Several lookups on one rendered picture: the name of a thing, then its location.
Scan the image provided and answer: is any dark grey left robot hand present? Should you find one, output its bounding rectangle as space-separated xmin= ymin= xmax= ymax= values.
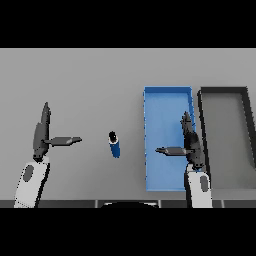
xmin=32 ymin=101 xmax=83 ymax=163

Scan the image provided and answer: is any blue bin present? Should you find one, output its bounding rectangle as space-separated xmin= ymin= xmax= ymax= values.
xmin=143 ymin=86 xmax=198 ymax=192

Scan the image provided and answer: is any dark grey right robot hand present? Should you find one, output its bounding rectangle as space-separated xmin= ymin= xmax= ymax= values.
xmin=154 ymin=111 xmax=206 ymax=169

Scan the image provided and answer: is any dark grey bin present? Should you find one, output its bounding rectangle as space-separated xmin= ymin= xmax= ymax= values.
xmin=196 ymin=86 xmax=256 ymax=191

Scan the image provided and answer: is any blue pipe with dark end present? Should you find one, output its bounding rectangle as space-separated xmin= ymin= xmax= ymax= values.
xmin=107 ymin=130 xmax=122 ymax=159

